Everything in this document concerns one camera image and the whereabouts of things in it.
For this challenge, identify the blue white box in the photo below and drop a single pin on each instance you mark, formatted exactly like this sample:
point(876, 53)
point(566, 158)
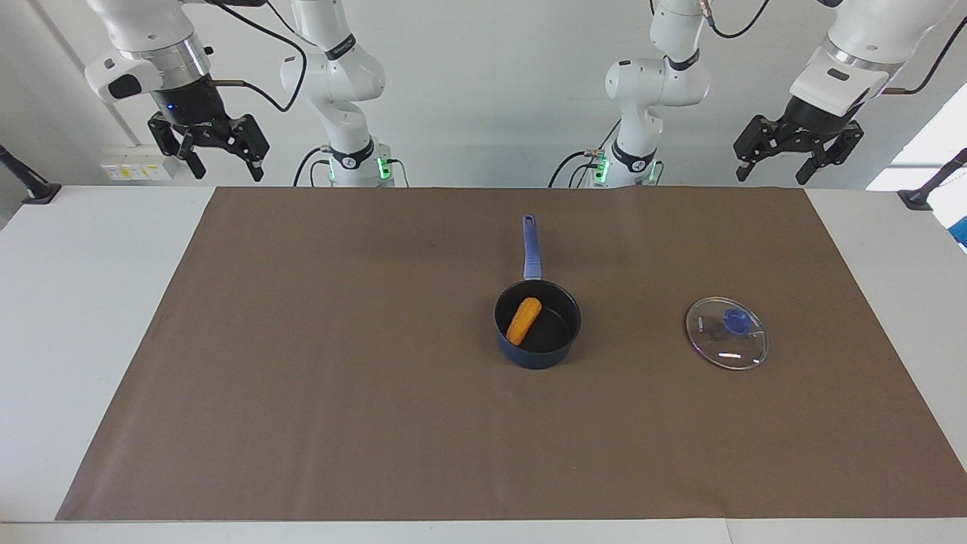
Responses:
point(961, 230)

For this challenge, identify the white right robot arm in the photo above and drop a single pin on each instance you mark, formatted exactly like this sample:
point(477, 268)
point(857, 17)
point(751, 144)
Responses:
point(341, 75)

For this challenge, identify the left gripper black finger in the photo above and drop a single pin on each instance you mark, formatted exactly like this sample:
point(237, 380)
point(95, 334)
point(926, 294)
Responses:
point(752, 143)
point(842, 147)

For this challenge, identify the glass lid with blue knob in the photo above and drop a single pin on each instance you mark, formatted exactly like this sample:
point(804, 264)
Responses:
point(727, 336)

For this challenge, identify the black clamp stand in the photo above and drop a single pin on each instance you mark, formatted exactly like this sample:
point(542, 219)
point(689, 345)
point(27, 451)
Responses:
point(923, 196)
point(34, 189)

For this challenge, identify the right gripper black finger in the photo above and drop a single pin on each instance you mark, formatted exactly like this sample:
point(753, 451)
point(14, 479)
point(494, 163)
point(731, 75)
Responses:
point(170, 140)
point(253, 147)

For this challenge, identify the yellow corn cob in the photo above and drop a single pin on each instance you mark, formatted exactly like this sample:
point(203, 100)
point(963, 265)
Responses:
point(524, 321)

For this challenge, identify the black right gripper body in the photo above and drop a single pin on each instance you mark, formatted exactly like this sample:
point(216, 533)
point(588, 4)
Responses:
point(189, 109)

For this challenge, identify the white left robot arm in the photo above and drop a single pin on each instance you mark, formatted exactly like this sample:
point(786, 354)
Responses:
point(650, 83)

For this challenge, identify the white wall socket box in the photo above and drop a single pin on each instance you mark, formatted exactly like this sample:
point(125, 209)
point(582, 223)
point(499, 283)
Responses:
point(140, 166)

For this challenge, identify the dark blue saucepan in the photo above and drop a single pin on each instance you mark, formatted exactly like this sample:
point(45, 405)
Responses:
point(532, 249)

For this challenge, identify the brown table mat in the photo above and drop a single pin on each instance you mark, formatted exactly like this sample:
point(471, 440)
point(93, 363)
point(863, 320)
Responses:
point(378, 423)

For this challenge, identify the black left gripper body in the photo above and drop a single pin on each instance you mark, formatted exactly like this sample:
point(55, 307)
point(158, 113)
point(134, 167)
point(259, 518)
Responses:
point(812, 117)

